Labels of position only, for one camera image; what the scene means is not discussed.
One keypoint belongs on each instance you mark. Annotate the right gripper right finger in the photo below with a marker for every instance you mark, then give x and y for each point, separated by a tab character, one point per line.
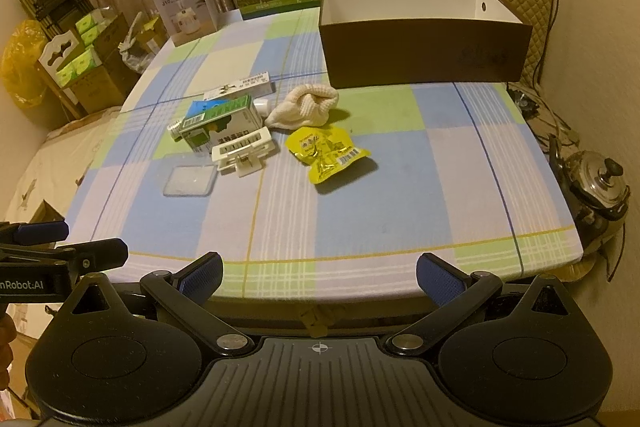
458	297

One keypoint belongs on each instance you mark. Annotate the clear plastic tray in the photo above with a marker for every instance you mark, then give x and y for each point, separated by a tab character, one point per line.
190	181

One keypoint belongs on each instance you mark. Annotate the small white bottle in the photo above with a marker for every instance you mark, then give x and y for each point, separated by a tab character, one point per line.
263	106

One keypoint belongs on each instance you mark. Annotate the cardboard box with tissue packs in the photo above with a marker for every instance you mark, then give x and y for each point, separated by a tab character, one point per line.
83	67

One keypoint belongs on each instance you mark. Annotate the white appliance box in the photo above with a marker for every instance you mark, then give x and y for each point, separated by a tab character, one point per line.
188	20

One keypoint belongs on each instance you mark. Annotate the person's left hand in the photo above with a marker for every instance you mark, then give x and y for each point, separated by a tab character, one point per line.
7	335

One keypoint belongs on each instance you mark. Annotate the checkered bed sheet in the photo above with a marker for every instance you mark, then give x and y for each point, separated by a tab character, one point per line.
338	213

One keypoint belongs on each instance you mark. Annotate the white knitted sock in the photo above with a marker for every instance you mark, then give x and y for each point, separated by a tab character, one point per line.
308	105

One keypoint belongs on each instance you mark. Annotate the steel pot with lid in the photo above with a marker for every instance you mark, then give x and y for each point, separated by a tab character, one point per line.
595	191

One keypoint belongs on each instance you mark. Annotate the yellow snack packet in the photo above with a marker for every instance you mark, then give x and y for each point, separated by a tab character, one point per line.
325	151

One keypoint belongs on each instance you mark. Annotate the green slim box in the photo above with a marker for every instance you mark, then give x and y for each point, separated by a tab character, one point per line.
217	124

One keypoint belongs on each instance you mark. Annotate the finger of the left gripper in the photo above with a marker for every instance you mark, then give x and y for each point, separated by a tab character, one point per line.
33	234
95	256

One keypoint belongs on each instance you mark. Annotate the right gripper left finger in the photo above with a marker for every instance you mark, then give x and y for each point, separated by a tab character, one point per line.
182	296

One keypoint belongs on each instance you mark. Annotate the brown cardboard storage box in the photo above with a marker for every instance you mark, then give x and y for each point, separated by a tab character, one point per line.
369	43

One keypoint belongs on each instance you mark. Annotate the yellow plastic bag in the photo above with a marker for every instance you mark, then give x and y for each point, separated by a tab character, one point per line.
20	78

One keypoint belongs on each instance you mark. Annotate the white ointment box with bird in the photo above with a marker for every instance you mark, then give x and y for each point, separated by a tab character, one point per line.
255	86

